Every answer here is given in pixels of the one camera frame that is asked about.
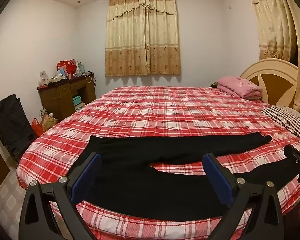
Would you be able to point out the striped pillow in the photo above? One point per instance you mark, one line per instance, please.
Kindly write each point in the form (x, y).
(287, 118)

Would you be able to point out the white printed card box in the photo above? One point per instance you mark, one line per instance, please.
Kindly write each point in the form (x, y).
(44, 78)

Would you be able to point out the floral gift bag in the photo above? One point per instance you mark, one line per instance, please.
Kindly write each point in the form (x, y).
(48, 121)

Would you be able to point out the stack of teal boxes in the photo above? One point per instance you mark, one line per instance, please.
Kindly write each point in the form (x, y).
(78, 102)

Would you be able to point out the pink folded blanket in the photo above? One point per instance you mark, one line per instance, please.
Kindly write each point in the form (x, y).
(240, 86)

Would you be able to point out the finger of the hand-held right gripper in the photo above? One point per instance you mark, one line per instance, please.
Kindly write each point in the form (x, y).
(293, 155)

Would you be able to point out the black folding chair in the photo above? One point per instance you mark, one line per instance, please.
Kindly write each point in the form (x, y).
(11, 127)

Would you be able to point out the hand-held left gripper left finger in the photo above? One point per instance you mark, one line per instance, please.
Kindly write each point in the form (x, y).
(86, 177)

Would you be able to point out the black pants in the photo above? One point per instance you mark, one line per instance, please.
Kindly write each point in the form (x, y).
(140, 180)

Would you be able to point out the red plastic bag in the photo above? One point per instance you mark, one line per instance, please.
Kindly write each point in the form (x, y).
(37, 128)

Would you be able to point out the bed with red plaid sheet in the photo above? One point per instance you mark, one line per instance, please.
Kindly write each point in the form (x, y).
(165, 110)

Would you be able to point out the red gift bag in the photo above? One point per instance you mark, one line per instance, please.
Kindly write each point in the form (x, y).
(66, 67)

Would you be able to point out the teal box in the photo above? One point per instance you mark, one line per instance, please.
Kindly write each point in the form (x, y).
(81, 68)

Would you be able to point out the beige window curtain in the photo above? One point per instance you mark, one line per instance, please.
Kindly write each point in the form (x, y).
(142, 37)

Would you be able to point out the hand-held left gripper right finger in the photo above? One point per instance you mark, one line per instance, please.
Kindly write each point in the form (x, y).
(218, 180)

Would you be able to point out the beige long curtain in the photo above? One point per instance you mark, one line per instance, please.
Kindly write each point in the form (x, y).
(275, 20)

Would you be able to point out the dark patterned cloth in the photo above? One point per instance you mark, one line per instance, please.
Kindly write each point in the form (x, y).
(214, 84)

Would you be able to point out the cream wooden headboard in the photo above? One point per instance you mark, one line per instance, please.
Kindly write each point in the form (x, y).
(272, 66)

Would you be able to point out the brown wooden desk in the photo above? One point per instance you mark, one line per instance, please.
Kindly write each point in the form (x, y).
(56, 97)

